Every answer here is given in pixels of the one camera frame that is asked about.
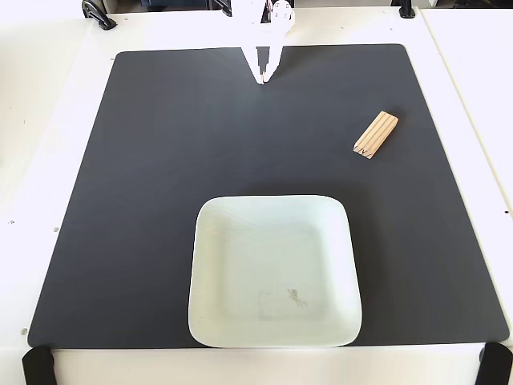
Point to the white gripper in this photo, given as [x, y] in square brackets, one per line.
[264, 37]

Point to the grooved wooden block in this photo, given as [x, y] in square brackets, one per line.
[375, 134]

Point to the white square plate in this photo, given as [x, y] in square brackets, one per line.
[240, 260]

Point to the black table clamp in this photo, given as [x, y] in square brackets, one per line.
[98, 15]
[224, 7]
[406, 9]

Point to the black rubber mat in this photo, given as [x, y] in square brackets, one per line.
[160, 180]

